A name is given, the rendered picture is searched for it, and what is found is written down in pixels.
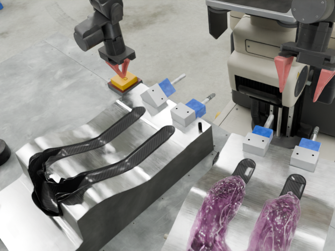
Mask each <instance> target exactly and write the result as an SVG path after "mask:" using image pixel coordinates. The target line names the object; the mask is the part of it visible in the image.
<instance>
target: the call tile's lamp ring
mask: <svg viewBox="0 0 335 251"><path fill-rule="evenodd" d="M137 79H138V81H137V82H135V83H134V84H132V85H131V86H129V87H128V88H126V89H125V90H124V91H122V90H121V89H119V88H118V87H116V86H114V85H113V84H111V81H110V82H108V84H109V85H111V86H112V87H114V88H115V89H117V90H118V91H120V92H121V93H123V92H125V91H126V90H128V89H129V88H131V87H132V86H134V85H135V84H137V83H138V82H140V81H141V80H142V79H140V78H138V77H137Z"/></svg>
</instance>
